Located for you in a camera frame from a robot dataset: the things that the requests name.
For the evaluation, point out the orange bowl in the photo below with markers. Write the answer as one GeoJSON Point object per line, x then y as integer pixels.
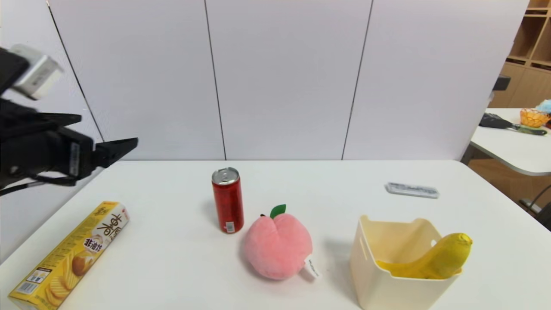
{"type": "Point", "coordinates": [533, 118]}

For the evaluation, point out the yellow banana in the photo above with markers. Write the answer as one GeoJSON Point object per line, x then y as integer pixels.
{"type": "Point", "coordinates": [443, 258]}

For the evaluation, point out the cream white plastic box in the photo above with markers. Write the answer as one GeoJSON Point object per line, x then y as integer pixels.
{"type": "Point", "coordinates": [387, 288]}

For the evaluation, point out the white side table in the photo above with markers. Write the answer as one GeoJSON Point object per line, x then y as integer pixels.
{"type": "Point", "coordinates": [512, 148]}

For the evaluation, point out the red soda can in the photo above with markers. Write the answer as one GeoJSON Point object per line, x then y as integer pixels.
{"type": "Point", "coordinates": [228, 202]}

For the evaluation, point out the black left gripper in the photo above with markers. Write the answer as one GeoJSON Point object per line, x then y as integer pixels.
{"type": "Point", "coordinates": [78, 158]}

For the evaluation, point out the wooden shelf unit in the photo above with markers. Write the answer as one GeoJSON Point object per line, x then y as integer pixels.
{"type": "Point", "coordinates": [527, 86]}

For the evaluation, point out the light blue cloth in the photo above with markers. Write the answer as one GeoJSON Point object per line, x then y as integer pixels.
{"type": "Point", "coordinates": [545, 106]}

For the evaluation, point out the silver white wrist camera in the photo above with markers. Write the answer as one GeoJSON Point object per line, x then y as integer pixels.
{"type": "Point", "coordinates": [38, 73]}

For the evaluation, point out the yellow potato chip carton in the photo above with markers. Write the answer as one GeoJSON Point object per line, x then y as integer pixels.
{"type": "Point", "coordinates": [69, 258]}

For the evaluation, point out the pink plush peach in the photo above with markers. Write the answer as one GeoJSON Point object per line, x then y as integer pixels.
{"type": "Point", "coordinates": [277, 247]}

